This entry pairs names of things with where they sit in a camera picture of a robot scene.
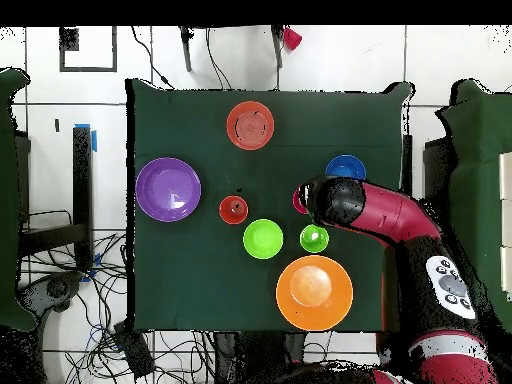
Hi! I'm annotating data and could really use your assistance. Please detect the pink cup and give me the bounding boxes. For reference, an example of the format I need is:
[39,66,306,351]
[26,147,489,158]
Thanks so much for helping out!
[292,187,309,215]

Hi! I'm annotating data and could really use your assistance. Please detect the orange bowl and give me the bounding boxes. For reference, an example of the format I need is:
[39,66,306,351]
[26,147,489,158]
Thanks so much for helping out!
[225,100,276,152]

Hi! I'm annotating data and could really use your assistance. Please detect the green bowl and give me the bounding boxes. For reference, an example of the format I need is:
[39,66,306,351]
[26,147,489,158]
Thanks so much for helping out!
[242,218,285,260]

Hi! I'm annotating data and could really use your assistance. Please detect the orange cup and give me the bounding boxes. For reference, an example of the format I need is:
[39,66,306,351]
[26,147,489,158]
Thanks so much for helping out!
[218,194,250,226]

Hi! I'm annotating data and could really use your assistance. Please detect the green cup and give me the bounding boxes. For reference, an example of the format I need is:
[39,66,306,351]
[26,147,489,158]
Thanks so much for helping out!
[299,223,331,254]

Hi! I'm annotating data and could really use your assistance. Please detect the dark green tablecloth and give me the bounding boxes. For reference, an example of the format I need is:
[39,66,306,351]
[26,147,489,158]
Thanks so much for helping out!
[125,77,415,334]

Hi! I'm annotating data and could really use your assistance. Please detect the large yellow bowl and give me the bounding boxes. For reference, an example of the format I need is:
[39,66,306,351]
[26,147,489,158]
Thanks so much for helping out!
[275,254,355,332]

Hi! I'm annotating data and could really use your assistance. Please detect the purple bowl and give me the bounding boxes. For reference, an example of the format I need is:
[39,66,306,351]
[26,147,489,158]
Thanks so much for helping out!
[134,156,203,224]

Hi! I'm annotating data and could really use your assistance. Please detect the blue bowl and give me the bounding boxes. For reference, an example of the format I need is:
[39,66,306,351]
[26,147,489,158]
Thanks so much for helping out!
[324,154,368,181]

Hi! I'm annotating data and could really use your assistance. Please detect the thin black bar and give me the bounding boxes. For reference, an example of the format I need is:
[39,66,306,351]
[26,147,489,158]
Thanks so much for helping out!
[401,133,414,189]

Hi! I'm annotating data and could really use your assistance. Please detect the black stand leg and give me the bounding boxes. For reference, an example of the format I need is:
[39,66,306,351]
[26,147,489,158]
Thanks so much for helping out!
[270,25,286,69]
[179,26,194,73]

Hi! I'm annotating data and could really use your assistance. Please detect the long black beam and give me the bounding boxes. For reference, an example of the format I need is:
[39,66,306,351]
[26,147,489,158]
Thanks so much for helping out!
[72,125,94,271]

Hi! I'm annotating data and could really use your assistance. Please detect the red cup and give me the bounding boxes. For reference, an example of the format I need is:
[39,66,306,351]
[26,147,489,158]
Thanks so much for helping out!
[282,26,304,52]

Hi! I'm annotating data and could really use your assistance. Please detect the black power box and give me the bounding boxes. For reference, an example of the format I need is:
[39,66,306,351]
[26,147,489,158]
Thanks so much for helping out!
[112,321,156,380]

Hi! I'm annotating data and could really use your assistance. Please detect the short black beam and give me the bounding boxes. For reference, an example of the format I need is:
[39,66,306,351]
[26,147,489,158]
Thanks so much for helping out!
[19,222,87,257]

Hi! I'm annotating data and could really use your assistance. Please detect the gray black machine base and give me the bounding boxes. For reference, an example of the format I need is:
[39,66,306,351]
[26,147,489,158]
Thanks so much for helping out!
[17,270,85,317]

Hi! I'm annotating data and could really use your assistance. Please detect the green cloth side table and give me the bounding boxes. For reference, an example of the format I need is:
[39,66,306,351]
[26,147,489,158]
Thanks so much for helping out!
[0,67,37,333]
[435,79,512,333]

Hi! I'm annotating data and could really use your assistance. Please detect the white boxes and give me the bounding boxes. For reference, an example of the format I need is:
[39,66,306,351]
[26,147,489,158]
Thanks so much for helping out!
[497,151,512,301]

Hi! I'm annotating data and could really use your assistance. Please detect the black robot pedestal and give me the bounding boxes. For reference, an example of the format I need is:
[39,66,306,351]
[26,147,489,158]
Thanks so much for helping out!
[213,330,307,384]

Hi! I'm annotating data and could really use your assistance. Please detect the thin black cable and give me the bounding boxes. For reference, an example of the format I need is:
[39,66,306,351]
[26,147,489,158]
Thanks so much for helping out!
[205,27,233,91]
[130,26,175,90]

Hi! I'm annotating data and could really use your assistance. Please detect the black square frame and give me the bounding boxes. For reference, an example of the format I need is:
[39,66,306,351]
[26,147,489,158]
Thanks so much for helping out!
[58,26,118,73]

